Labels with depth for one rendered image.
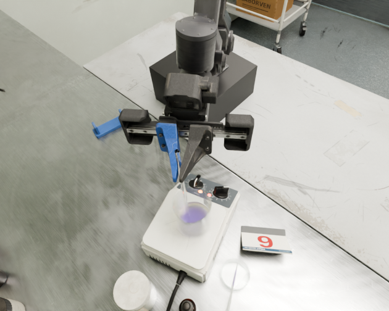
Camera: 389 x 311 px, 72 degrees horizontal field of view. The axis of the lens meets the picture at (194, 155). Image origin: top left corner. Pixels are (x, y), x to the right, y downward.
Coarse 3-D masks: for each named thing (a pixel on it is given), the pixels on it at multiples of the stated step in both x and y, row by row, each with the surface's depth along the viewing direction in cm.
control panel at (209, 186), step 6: (192, 174) 61; (186, 180) 58; (204, 180) 60; (180, 186) 56; (204, 186) 57; (210, 186) 58; (210, 192) 56; (228, 192) 57; (234, 192) 57; (216, 198) 54; (228, 198) 55; (234, 198) 55; (222, 204) 53; (228, 204) 53
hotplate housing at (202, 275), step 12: (216, 204) 52; (228, 216) 51; (216, 240) 48; (156, 252) 48; (216, 252) 50; (168, 264) 50; (180, 264) 46; (180, 276) 48; (192, 276) 49; (204, 276) 46
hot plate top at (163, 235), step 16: (176, 192) 52; (160, 208) 50; (160, 224) 49; (176, 224) 48; (144, 240) 47; (160, 240) 47; (176, 240) 47; (192, 240) 47; (208, 240) 46; (176, 256) 45; (192, 256) 45; (208, 256) 45
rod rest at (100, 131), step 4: (112, 120) 75; (116, 120) 75; (92, 124) 72; (104, 124) 75; (108, 124) 75; (112, 124) 74; (116, 124) 74; (96, 128) 71; (100, 128) 74; (104, 128) 74; (108, 128) 74; (112, 128) 74; (116, 128) 74; (96, 132) 73; (100, 132) 73; (104, 132) 73; (108, 132) 74; (96, 136) 72; (100, 136) 73
